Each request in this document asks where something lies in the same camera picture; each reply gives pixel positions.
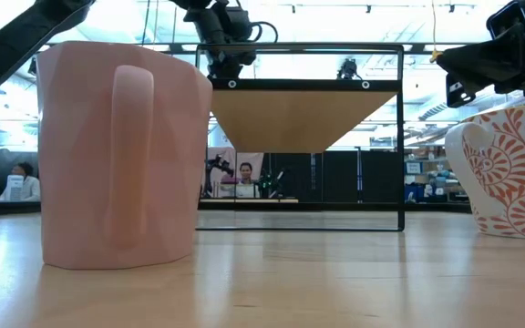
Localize green black background robot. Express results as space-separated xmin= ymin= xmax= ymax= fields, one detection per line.
xmin=257 ymin=167 xmax=286 ymax=200

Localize background wooden table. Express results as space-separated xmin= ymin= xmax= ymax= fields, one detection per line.
xmin=200 ymin=197 xmax=299 ymax=204

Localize black partition panels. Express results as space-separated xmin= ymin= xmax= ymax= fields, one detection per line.
xmin=269 ymin=150 xmax=400 ymax=204

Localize person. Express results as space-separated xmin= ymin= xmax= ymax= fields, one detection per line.
xmin=0 ymin=162 xmax=42 ymax=203
xmin=237 ymin=162 xmax=257 ymax=186

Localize white mug orange leaf pattern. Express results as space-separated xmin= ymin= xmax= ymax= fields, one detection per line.
xmin=444 ymin=103 xmax=525 ymax=241

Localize pink faceted mug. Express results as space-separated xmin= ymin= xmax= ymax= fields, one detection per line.
xmin=36 ymin=39 xmax=214 ymax=271

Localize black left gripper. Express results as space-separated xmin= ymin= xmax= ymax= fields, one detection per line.
xmin=206 ymin=47 xmax=259 ymax=81

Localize storage shelving with supplies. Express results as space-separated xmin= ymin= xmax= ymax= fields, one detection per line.
xmin=403 ymin=157 xmax=471 ymax=204

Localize black aluminium table frame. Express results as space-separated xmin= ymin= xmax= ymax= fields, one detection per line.
xmin=0 ymin=198 xmax=473 ymax=219

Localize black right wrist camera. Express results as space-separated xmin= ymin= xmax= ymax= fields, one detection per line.
xmin=487 ymin=0 xmax=525 ymax=38

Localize wooden shelf black metal frame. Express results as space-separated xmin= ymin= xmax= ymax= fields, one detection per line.
xmin=191 ymin=42 xmax=406 ymax=232

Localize pink partition screen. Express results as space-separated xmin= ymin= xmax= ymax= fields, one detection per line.
xmin=206 ymin=146 xmax=264 ymax=198

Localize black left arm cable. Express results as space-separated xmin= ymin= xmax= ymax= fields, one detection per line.
xmin=248 ymin=20 xmax=280 ymax=46

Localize yellow hanging cord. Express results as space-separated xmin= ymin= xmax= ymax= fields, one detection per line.
xmin=429 ymin=0 xmax=445 ymax=64

